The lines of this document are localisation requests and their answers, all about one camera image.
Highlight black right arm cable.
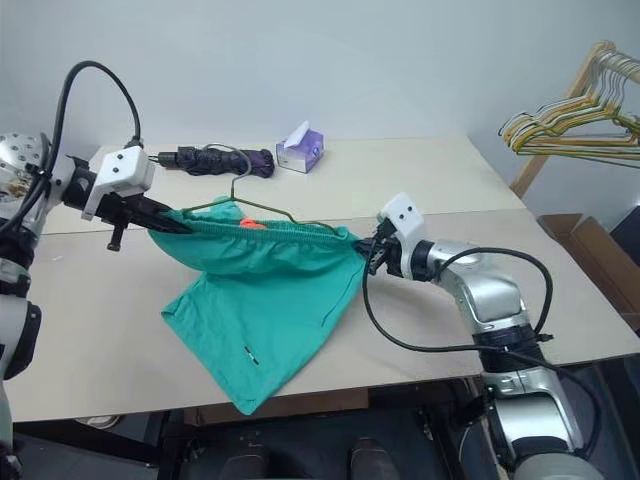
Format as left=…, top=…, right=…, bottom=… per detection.
left=361, top=247, right=602, bottom=457

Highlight thin wire clothes hanger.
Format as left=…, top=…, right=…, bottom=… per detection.
left=180, top=143, right=352, bottom=237

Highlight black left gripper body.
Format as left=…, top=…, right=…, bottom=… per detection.
left=96, top=192, right=151, bottom=252

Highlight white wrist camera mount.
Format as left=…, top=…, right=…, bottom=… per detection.
left=81, top=146, right=157, bottom=222
left=375, top=192, right=427, bottom=279

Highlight brown cardboard box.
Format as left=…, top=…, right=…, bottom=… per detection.
left=537, top=213, right=640, bottom=332

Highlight white sneaker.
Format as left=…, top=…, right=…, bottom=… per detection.
left=74, top=413, right=122, bottom=431

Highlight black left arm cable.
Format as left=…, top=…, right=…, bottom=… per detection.
left=8, top=60, right=146, bottom=229

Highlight folded dark purple umbrella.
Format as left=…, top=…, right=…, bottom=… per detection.
left=156, top=144, right=277, bottom=178

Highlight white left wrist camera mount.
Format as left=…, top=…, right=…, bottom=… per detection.
left=81, top=146, right=157, bottom=222

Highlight purple tissue box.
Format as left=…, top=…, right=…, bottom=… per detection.
left=275, top=120, right=326, bottom=175

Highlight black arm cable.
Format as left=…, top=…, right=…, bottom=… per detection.
left=361, top=247, right=602, bottom=457
left=8, top=60, right=146, bottom=229

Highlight black table frame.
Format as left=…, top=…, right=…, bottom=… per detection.
left=12, top=377, right=501, bottom=480

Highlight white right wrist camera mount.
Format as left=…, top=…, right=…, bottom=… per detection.
left=375, top=192, right=427, bottom=279

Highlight hangers on wooden rack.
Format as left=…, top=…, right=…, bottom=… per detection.
left=509, top=39, right=640, bottom=200

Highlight green garment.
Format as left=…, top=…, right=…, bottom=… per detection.
left=148, top=195, right=369, bottom=418

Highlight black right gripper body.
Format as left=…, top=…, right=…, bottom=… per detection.
left=366, top=221, right=405, bottom=276

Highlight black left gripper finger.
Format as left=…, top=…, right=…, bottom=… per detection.
left=137, top=197, right=177, bottom=221
left=142, top=215, right=195, bottom=236

